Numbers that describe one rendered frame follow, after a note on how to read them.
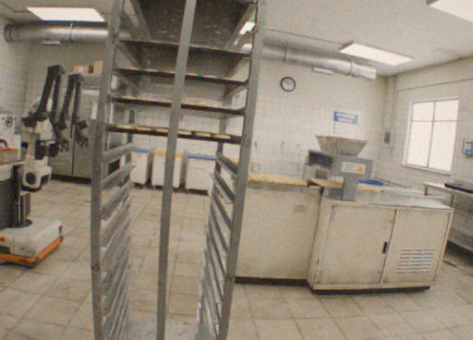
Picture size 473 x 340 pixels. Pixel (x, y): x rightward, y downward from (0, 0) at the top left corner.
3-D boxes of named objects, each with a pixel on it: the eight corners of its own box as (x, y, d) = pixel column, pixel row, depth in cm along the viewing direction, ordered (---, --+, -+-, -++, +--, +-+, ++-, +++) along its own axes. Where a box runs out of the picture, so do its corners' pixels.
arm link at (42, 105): (53, 64, 211) (47, 61, 201) (67, 67, 213) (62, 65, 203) (38, 119, 214) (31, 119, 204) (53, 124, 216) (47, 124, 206)
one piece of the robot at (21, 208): (-25, 239, 207) (-27, 139, 199) (9, 222, 261) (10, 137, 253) (8, 246, 211) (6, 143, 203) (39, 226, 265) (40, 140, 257)
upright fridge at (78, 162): (117, 180, 629) (127, 81, 609) (105, 188, 539) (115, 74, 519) (57, 173, 612) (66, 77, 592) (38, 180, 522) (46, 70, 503)
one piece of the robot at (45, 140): (30, 159, 219) (30, 132, 217) (45, 155, 246) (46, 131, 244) (46, 161, 221) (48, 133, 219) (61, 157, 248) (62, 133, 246)
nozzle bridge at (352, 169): (334, 187, 306) (339, 152, 303) (367, 202, 234) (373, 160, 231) (303, 183, 303) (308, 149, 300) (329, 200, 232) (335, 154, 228)
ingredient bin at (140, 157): (116, 187, 566) (119, 146, 559) (123, 181, 629) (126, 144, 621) (144, 190, 575) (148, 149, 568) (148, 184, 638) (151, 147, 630)
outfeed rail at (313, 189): (438, 203, 265) (440, 196, 264) (440, 203, 262) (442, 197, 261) (231, 185, 249) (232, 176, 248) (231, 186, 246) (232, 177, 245)
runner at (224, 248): (204, 207, 162) (205, 201, 162) (210, 208, 163) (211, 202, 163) (220, 257, 100) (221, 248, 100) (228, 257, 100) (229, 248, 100)
